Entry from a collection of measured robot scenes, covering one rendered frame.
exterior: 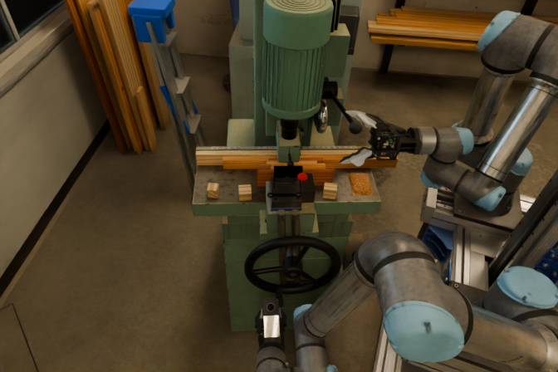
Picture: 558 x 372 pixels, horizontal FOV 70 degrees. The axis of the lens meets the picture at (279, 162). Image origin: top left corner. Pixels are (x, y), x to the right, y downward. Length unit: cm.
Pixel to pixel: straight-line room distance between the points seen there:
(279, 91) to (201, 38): 279
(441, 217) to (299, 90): 77
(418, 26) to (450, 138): 216
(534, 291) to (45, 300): 203
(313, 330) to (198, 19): 314
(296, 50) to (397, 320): 66
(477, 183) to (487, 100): 27
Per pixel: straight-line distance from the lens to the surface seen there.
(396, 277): 73
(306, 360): 105
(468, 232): 159
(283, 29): 101
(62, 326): 223
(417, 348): 74
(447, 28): 332
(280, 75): 108
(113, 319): 216
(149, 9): 188
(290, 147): 126
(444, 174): 121
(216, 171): 137
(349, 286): 89
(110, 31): 245
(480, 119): 138
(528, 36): 120
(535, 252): 132
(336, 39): 132
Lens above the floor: 185
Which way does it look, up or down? 43 degrees down
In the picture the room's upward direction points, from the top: 3 degrees clockwise
